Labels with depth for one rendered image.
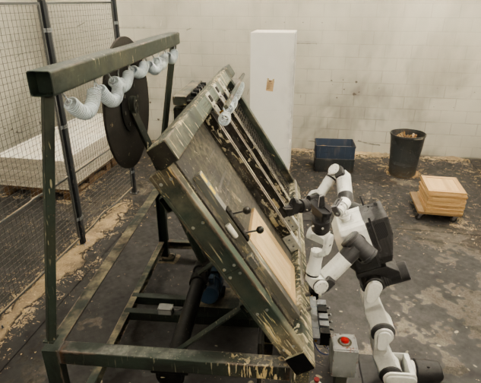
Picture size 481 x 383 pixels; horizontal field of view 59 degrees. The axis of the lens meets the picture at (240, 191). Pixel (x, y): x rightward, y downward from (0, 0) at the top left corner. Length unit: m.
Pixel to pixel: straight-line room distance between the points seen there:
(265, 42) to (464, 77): 3.34
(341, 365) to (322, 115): 5.80
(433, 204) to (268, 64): 2.78
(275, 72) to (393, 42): 2.22
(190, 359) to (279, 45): 4.59
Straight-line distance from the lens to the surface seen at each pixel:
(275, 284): 2.27
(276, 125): 6.25
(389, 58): 7.52
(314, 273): 2.19
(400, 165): 6.80
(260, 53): 6.10
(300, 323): 2.36
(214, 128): 2.63
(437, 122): 7.87
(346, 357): 2.25
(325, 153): 6.71
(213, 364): 2.32
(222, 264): 1.93
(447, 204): 5.60
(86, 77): 2.09
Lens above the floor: 2.44
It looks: 24 degrees down
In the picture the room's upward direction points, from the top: straight up
